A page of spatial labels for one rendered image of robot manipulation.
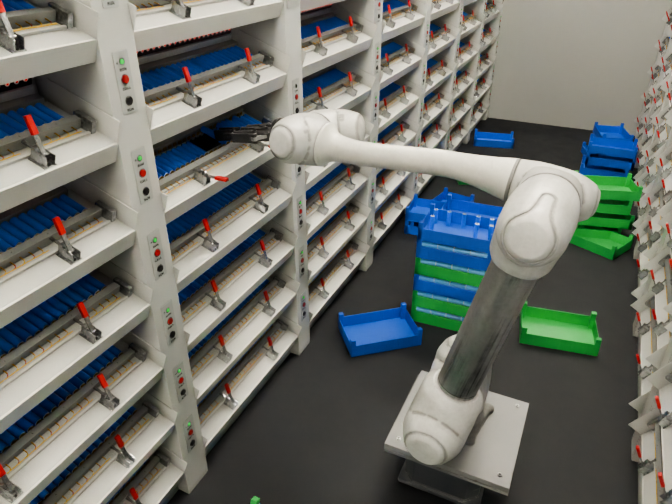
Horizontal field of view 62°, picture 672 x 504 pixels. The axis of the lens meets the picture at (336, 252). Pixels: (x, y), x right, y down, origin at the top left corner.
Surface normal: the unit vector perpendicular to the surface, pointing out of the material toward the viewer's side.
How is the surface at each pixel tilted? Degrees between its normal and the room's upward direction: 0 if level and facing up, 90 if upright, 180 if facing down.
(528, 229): 83
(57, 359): 21
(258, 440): 0
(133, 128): 90
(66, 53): 111
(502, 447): 2
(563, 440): 0
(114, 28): 90
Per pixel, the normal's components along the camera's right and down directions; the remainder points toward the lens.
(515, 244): -0.39, 0.30
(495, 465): 0.02, -0.88
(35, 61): 0.85, 0.50
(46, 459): 0.32, -0.73
